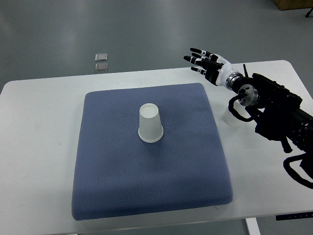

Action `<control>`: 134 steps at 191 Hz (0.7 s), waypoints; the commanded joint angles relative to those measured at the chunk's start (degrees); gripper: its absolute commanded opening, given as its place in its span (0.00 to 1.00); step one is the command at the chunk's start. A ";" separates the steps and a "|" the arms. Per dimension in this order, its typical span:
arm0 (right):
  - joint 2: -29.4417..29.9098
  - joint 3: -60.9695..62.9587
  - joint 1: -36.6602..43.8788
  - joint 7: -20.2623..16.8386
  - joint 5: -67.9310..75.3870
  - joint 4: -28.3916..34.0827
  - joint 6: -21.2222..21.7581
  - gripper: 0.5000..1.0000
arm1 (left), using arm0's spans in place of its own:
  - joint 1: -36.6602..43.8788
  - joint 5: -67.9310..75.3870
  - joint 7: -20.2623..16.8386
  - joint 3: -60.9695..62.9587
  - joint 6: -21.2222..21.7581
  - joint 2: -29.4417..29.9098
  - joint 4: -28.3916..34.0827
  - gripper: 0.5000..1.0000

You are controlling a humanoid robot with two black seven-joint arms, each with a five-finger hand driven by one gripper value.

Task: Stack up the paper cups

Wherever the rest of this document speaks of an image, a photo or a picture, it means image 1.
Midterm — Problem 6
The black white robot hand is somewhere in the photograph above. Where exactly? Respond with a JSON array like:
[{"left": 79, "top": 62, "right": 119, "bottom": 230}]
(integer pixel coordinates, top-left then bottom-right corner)
[{"left": 183, "top": 48, "right": 242, "bottom": 89}]

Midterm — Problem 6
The white paper cup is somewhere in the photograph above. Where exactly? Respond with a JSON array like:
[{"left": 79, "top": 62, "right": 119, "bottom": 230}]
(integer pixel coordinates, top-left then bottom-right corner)
[
  {"left": 138, "top": 103, "right": 163, "bottom": 143},
  {"left": 222, "top": 101, "right": 248, "bottom": 127}
]

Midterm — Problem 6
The white paper cup on cushion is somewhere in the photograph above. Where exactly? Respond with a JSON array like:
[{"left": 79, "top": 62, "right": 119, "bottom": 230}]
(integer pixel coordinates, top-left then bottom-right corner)
[{"left": 138, "top": 103, "right": 163, "bottom": 143}]

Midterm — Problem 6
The brown cardboard box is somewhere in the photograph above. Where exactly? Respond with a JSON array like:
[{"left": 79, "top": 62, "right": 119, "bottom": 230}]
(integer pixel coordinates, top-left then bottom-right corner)
[{"left": 273, "top": 0, "right": 313, "bottom": 11}]

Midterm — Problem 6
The black tripod leg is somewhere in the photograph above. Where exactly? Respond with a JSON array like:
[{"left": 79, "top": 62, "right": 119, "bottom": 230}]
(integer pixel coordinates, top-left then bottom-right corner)
[{"left": 305, "top": 8, "right": 313, "bottom": 18}]

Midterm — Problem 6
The lower metal floor plate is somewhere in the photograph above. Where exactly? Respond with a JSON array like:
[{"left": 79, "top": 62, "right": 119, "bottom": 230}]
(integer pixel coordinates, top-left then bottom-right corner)
[{"left": 95, "top": 62, "right": 108, "bottom": 72}]

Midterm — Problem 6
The metal floor plate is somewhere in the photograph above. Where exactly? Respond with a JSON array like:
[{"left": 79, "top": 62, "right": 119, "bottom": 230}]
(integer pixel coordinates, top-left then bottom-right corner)
[
  {"left": 95, "top": 53, "right": 108, "bottom": 62},
  {"left": 95, "top": 62, "right": 108, "bottom": 72}
]

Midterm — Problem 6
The upper metal floor plate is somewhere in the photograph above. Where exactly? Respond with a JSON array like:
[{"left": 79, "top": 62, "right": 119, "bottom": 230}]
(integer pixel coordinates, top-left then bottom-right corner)
[{"left": 95, "top": 53, "right": 108, "bottom": 62}]

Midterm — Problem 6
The blue grey square cushion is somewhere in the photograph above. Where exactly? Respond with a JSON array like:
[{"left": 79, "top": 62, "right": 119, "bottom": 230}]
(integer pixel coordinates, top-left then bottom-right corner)
[{"left": 71, "top": 83, "right": 233, "bottom": 220}]

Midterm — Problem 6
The white table leg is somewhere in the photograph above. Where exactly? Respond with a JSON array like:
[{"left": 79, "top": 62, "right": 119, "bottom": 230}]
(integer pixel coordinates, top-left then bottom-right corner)
[{"left": 245, "top": 217, "right": 261, "bottom": 235}]

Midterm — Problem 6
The black table control panel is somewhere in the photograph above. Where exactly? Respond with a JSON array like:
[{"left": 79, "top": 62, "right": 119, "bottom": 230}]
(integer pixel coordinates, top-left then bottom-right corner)
[{"left": 275, "top": 211, "right": 313, "bottom": 221}]

